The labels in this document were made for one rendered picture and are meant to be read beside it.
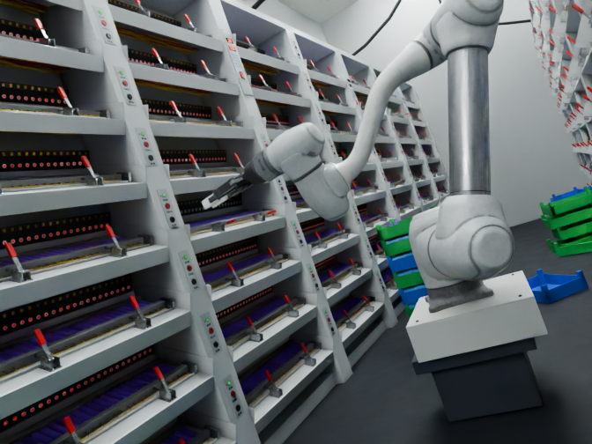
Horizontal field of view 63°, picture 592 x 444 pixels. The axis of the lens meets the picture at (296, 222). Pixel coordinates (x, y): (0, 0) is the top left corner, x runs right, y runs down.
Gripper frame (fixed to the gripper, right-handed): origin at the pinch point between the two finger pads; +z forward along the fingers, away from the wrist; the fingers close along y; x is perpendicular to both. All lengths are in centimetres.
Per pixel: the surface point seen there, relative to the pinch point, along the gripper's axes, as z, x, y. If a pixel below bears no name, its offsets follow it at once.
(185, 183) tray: 6.8, -9.6, 1.1
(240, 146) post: 14, -28, -52
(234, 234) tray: 9.6, 10.3, -15.2
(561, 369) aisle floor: -63, 92, -33
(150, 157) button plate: 4.5, -18.3, 13.8
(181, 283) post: 10.5, 19.9, 17.8
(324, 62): 5, -90, -192
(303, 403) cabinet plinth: 22, 76, -25
